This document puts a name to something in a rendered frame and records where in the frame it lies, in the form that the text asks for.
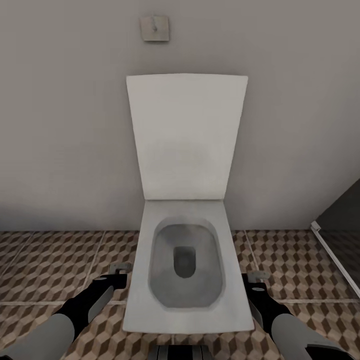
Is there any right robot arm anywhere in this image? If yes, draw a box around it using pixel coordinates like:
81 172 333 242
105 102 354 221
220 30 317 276
244 270 357 360

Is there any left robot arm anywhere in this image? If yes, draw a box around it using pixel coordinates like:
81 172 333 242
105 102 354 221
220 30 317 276
0 262 132 360

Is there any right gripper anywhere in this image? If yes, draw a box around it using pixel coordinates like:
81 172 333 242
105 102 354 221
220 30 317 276
244 282 268 295

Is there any robot trunk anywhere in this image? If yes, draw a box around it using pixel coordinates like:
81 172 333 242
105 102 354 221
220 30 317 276
147 345 213 360

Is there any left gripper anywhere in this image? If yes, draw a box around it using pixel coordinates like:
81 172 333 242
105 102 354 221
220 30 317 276
108 273 127 290

